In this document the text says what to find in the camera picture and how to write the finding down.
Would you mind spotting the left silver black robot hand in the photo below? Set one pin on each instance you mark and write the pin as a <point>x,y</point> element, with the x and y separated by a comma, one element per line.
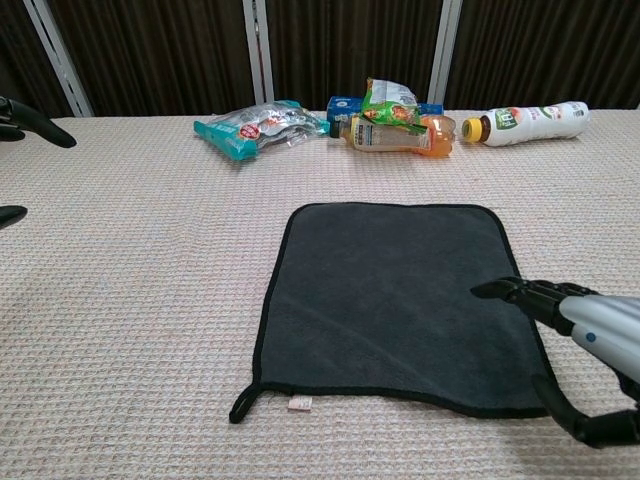
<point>35,122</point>

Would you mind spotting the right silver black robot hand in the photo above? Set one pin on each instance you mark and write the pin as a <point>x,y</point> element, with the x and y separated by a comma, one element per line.
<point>610,325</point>

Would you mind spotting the grey and pink cloth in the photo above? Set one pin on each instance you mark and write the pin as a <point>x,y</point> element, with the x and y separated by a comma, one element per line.
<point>375,300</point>

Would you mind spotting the dark brown pleated curtain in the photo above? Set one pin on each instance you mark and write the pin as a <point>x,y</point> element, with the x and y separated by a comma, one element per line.
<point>150,50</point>

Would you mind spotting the teal clear snack packet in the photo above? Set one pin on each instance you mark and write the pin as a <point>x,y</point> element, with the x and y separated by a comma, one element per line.
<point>250,132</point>

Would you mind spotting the white bottle yellow cap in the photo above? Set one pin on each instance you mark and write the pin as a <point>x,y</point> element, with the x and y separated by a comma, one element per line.
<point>530,125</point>

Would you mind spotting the beige woven tablecloth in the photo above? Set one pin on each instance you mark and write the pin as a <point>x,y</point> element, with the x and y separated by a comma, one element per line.
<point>150,350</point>

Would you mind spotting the clear bottle orange drink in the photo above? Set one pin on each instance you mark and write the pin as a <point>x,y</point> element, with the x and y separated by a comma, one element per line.
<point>380,141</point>

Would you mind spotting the green snack bag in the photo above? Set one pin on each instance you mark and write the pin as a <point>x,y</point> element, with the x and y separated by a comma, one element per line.
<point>390,112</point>

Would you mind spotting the blue cardboard box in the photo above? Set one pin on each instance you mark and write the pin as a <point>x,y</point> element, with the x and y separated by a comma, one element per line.
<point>342,106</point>

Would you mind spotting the white metal frame post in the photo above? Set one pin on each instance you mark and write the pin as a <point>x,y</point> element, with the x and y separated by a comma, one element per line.
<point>55,55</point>
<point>445,50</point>
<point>257,50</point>

